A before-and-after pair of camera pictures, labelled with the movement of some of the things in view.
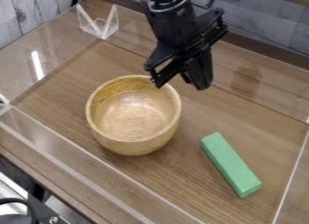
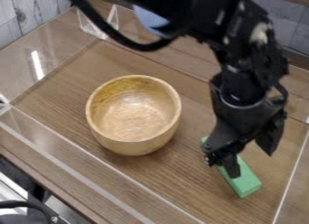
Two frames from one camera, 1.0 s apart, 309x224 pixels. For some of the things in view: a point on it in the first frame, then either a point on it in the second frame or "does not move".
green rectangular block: x=229 y=164 does not move
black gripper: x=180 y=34 to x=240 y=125
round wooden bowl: x=134 y=116 does not move
